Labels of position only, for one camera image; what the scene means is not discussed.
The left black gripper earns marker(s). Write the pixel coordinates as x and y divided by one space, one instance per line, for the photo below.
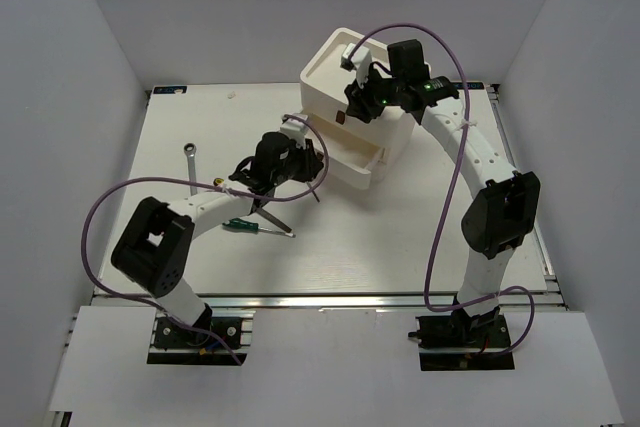
310 163

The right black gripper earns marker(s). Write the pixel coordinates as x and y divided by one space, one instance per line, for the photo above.
358 99

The white drawer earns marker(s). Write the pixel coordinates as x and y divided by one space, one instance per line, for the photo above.
351 158

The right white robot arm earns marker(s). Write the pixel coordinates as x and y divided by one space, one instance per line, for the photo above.
504 200

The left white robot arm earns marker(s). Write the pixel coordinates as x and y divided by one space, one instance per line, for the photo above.
153 249

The white drawer cabinet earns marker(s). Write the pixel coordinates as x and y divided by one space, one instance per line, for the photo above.
322 85

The grey metal file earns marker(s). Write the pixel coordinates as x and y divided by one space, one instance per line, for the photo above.
260 211

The blue label right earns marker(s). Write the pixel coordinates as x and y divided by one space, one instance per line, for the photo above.
471 85

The blue label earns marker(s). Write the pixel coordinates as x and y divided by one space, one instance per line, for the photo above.
471 85
169 90

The silver ratchet wrench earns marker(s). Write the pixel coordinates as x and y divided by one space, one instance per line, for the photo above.
190 151

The blue label left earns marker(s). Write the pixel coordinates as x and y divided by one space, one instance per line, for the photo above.
169 90

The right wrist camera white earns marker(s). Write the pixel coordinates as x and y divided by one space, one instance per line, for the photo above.
357 60

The green handle screwdriver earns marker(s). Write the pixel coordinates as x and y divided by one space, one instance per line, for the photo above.
241 225

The aluminium rail front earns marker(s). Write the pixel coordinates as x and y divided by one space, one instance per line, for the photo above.
548 299

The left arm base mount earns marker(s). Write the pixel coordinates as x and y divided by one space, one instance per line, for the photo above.
173 346

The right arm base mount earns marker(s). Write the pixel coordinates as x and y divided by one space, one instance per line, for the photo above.
444 347

